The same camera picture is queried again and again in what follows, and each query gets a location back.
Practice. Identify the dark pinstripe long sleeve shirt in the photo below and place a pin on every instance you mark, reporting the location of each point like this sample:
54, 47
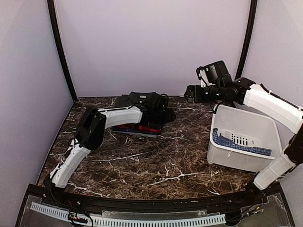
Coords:
134, 98

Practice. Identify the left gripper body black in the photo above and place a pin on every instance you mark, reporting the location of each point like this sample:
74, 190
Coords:
161, 118

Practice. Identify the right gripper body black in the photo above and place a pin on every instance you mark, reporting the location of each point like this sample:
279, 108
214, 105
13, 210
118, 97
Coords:
214, 94

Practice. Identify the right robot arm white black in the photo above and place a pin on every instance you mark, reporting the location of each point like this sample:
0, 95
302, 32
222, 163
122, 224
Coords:
246, 95

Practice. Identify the right black frame post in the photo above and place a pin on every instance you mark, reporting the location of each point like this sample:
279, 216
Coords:
247, 38

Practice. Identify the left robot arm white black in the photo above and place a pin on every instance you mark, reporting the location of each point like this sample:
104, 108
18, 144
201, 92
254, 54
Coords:
90, 132

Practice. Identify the black curved front rail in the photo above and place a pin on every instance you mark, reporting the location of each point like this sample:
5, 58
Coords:
91, 204

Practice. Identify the left black frame post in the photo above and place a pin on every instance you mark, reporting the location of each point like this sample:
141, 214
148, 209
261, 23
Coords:
60, 50

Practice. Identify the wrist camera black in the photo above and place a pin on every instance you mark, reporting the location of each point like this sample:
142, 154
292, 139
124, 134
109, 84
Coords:
156, 103
209, 74

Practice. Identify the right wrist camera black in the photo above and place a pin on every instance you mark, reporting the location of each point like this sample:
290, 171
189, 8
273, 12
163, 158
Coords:
209, 74

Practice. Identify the white plastic bin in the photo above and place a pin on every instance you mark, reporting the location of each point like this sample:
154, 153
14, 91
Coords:
242, 140

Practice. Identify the white slotted cable duct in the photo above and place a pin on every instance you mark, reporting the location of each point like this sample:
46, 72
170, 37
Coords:
99, 221

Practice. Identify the red black plaid shirt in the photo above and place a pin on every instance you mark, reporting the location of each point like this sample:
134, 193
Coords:
141, 128

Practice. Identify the black frame post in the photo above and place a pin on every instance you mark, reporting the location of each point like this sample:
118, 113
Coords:
247, 38
60, 50

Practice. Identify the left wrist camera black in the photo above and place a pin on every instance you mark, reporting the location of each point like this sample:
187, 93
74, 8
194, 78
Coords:
156, 103

